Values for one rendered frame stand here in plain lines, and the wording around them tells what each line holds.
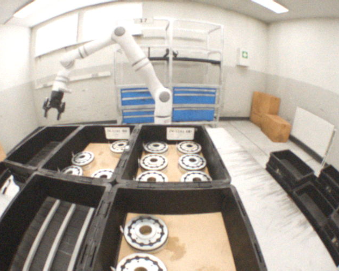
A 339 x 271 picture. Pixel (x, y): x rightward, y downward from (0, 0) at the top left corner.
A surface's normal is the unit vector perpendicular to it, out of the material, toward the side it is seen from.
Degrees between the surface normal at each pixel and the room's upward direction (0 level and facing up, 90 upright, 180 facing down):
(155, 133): 90
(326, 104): 90
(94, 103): 90
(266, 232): 0
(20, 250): 0
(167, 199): 90
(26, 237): 0
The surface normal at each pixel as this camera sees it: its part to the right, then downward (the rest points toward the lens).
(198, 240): 0.01, -0.90
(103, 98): 0.13, 0.43
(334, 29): -0.99, 0.04
